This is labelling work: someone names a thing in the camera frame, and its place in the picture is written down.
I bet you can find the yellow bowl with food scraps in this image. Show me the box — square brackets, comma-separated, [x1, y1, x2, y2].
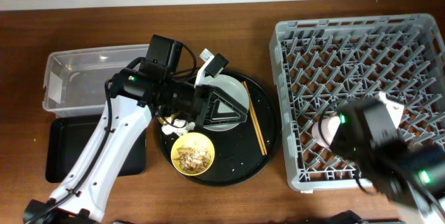
[170, 132, 216, 177]

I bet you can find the wooden chopstick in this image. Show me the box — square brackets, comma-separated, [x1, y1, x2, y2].
[243, 80, 268, 156]
[241, 81, 266, 157]

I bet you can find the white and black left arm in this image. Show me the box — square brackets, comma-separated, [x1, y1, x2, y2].
[22, 68, 248, 223]

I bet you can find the grey plastic dishwasher rack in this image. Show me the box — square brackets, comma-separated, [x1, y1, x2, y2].
[269, 13, 444, 192]

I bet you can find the black rectangular tray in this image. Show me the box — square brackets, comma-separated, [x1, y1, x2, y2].
[45, 115, 147, 183]

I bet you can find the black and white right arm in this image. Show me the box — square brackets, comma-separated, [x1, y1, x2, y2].
[330, 96, 444, 223]

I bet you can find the crumpled white tissue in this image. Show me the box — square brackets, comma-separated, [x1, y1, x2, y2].
[158, 113, 195, 137]

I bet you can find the round black tray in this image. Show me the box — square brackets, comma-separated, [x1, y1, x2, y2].
[156, 69, 281, 187]

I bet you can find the white round plate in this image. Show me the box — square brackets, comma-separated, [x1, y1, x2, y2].
[202, 74, 249, 131]

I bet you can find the clear plastic bin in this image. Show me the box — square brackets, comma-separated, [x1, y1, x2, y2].
[42, 44, 149, 118]

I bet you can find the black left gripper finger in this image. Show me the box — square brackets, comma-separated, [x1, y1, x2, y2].
[213, 87, 248, 113]
[201, 112, 247, 126]

